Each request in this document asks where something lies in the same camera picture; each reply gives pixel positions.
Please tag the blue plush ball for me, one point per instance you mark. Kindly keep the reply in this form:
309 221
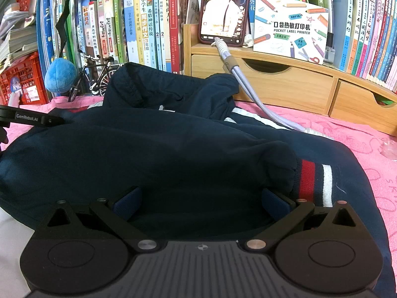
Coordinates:
60 76

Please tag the miniature bicycle model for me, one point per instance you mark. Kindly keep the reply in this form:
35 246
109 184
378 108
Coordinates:
96 73

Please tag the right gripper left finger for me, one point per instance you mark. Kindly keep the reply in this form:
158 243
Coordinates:
116 214

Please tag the white and navy jacket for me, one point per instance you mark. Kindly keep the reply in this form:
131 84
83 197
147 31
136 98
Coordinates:
198 162

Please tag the round blue tag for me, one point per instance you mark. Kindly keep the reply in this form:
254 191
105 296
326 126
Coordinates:
16 92

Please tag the person's left hand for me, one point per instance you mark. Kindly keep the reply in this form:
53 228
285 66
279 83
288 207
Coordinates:
3 138

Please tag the wooden drawer organizer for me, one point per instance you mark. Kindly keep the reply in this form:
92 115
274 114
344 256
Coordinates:
300 85

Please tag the red plastic crate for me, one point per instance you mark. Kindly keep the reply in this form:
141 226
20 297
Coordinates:
24 75

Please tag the pink bunny pattern blanket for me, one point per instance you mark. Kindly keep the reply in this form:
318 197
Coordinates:
365 142

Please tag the row of books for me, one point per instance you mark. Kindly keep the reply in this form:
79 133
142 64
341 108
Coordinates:
361 38
146 32

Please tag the white patterned small box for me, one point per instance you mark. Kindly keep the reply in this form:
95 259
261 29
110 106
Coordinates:
291 28

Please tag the stack of papers and books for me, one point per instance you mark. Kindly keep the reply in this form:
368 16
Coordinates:
18 35

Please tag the row of books right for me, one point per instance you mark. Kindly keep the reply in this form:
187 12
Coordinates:
361 38

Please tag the row of books left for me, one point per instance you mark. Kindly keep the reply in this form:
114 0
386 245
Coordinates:
146 32

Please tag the smartphone with lit screen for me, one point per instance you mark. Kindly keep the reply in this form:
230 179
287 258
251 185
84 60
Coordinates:
224 19

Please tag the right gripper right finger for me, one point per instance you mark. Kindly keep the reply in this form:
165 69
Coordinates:
274 216

